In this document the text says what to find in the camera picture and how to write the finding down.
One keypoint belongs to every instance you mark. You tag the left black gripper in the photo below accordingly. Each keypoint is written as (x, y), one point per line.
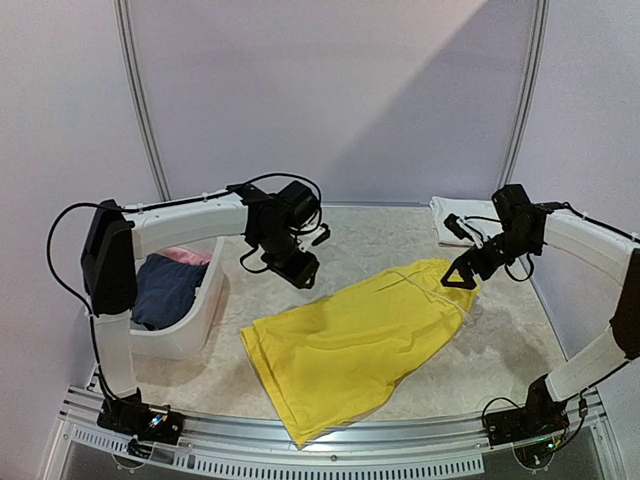
(300, 274)

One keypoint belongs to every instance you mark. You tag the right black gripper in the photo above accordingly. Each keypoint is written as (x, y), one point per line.
(477, 260)

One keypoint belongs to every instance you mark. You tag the white t-shirt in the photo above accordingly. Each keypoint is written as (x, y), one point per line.
(477, 213)

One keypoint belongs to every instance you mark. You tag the yellow garment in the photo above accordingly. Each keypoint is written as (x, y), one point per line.
(337, 359)

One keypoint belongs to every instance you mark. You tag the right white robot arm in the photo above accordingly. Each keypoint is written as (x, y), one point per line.
(589, 286)

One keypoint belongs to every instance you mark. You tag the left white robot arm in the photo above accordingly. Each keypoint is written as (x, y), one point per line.
(121, 238)

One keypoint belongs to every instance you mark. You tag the white plastic laundry basket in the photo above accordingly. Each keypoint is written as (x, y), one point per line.
(187, 337)

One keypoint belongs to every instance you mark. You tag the pink garment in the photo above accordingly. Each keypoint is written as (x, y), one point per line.
(185, 256)

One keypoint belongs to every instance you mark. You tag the dark blue garment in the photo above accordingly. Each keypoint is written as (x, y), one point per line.
(166, 292)

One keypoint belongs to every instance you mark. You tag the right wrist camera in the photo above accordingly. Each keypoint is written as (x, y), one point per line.
(460, 229)

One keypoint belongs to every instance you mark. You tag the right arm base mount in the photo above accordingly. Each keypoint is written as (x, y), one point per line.
(505, 422)

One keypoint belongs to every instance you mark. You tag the front aluminium rail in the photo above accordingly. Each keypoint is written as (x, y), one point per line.
(223, 447)

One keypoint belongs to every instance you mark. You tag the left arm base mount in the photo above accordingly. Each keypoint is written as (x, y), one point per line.
(131, 416)

